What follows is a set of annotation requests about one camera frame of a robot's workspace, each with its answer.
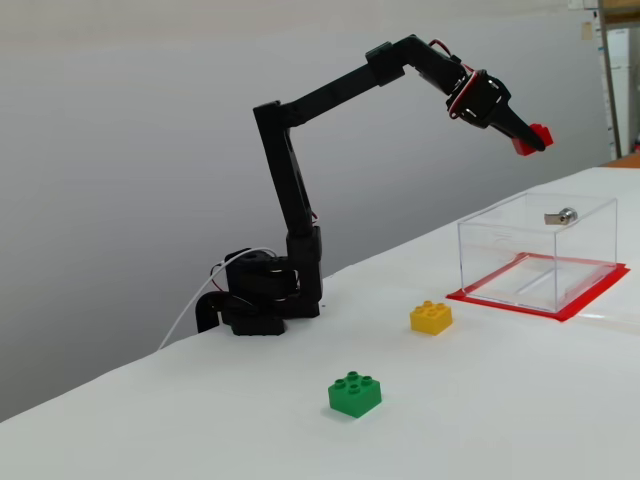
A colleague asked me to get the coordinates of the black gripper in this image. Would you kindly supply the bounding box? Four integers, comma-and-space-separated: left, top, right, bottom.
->
445, 68, 547, 152

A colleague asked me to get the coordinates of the red lego brick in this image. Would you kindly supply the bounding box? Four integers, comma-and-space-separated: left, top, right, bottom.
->
512, 122, 556, 158

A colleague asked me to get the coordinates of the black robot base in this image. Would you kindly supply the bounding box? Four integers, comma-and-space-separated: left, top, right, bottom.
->
222, 248, 321, 337

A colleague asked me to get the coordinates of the transparent plastic box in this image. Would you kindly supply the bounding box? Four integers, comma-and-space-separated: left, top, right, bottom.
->
457, 192, 619, 315

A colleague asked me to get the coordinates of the yellow lego brick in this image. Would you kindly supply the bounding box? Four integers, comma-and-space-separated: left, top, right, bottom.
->
409, 300, 455, 337

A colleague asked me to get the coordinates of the green lego brick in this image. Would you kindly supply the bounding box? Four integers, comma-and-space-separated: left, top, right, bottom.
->
327, 371, 383, 420

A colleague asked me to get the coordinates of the metal cam lock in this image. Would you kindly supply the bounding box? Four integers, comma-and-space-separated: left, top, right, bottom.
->
543, 207, 579, 227

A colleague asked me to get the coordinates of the white refrigerator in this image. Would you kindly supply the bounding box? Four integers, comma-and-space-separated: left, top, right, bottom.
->
605, 27, 632, 157

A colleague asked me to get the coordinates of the red tape base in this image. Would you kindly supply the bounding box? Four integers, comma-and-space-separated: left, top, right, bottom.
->
446, 252, 631, 325

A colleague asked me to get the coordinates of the black table clamp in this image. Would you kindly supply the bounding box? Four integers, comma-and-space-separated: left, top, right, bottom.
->
193, 292, 232, 335

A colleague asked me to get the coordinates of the red white servo wire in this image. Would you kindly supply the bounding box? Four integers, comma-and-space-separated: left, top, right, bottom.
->
429, 38, 485, 120

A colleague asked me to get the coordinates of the metal rack post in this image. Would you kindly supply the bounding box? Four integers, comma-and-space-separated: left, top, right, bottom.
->
597, 0, 624, 160

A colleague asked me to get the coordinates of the white cable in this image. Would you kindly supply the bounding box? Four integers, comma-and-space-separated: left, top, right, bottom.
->
157, 247, 275, 352

